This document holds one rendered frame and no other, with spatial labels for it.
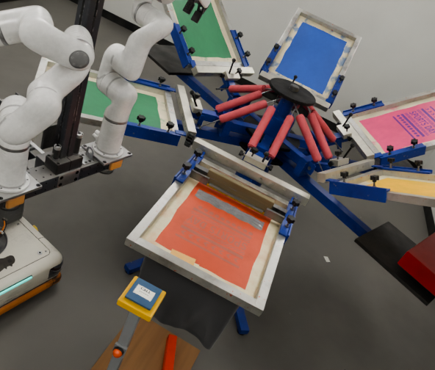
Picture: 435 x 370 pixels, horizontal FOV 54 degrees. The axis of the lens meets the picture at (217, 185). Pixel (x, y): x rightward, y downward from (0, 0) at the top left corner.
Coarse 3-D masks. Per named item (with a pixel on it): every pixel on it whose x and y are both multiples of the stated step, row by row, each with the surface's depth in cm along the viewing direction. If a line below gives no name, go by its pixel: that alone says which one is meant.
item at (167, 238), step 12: (192, 192) 207; (216, 192) 215; (192, 204) 200; (204, 204) 204; (180, 216) 190; (168, 228) 181; (156, 240) 173; (168, 240) 176; (180, 240) 178; (180, 252) 173; (192, 252) 176; (204, 252) 178
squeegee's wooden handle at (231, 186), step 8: (208, 176) 211; (216, 176) 209; (224, 176) 209; (216, 184) 212; (224, 184) 210; (232, 184) 209; (240, 184) 208; (232, 192) 211; (240, 192) 210; (248, 192) 208; (256, 192) 208; (248, 200) 210; (256, 200) 209; (264, 200) 208; (272, 200) 207; (264, 208) 210
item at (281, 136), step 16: (256, 96) 267; (240, 112) 258; (272, 112) 254; (256, 128) 250; (288, 128) 252; (304, 128) 254; (320, 128) 262; (256, 144) 247; (272, 144) 249; (320, 144) 261; (336, 144) 289; (320, 160) 253
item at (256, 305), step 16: (176, 192) 201; (160, 208) 184; (144, 224) 173; (128, 240) 164; (144, 240) 166; (160, 256) 163; (272, 256) 186; (192, 272) 162; (272, 272) 178; (208, 288) 163; (224, 288) 162; (240, 304) 162; (256, 304) 161
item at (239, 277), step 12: (240, 204) 214; (228, 216) 203; (264, 216) 214; (252, 228) 202; (264, 228) 205; (252, 240) 195; (252, 252) 189; (204, 264) 172; (216, 264) 175; (228, 264) 177; (240, 264) 180; (252, 264) 183; (228, 276) 172; (240, 276) 175
